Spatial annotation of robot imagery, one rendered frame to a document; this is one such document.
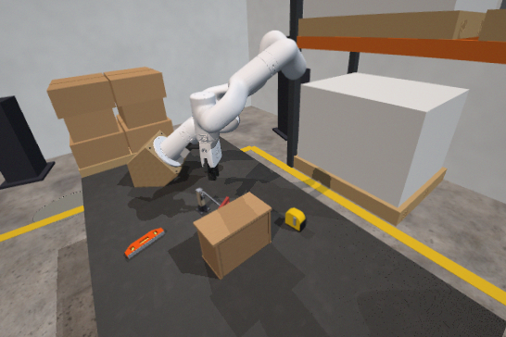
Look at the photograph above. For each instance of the tan wooden cabinet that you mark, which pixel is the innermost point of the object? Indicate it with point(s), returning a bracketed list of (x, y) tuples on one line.
[(237, 230)]

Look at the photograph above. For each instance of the orange spirit level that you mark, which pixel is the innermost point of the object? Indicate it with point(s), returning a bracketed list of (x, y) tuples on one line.
[(143, 242)]

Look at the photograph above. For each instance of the yellow tape measure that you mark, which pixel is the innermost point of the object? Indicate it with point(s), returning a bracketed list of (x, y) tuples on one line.
[(295, 219)]

